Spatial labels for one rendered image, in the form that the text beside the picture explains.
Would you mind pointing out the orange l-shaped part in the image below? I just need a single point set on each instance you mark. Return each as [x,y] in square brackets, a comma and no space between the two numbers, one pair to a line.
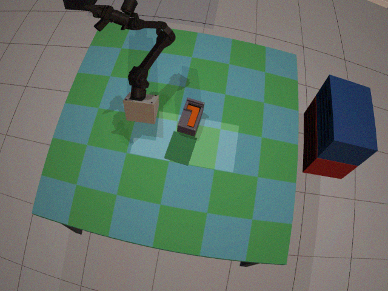
[193,115]

